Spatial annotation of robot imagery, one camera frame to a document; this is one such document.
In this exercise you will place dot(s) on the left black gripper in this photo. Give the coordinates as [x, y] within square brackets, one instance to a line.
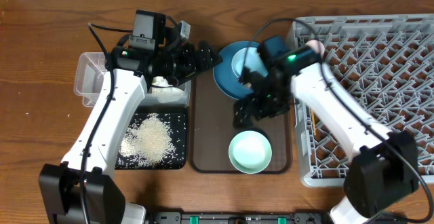
[188, 71]

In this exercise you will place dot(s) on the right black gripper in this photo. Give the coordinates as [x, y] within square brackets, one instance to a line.
[244, 106]

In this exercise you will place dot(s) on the dark blue plate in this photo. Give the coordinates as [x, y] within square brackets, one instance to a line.
[224, 75]

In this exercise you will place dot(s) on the mint green bowl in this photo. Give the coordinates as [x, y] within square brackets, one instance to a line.
[250, 152]

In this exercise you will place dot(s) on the white tissue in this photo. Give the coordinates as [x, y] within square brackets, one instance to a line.
[160, 87]

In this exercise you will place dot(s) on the light blue small bowl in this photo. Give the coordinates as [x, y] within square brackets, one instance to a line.
[250, 59]

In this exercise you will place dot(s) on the white cooked rice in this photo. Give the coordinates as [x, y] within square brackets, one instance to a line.
[149, 140]

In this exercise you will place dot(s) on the pink plastic cup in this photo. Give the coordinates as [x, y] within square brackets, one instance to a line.
[317, 47]

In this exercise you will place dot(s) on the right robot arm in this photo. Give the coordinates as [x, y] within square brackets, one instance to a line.
[383, 163]

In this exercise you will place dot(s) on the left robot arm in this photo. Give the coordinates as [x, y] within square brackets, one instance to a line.
[81, 188]

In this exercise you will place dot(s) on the grey dishwasher rack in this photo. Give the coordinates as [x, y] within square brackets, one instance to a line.
[386, 63]

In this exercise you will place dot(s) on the brown serving tray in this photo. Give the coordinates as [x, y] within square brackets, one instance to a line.
[212, 131]

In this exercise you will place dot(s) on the wooden chopstick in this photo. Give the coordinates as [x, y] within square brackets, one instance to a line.
[313, 122]

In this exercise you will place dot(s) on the clear plastic bin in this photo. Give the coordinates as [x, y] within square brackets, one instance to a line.
[90, 75]

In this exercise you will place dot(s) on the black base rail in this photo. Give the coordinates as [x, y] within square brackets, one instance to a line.
[215, 218]

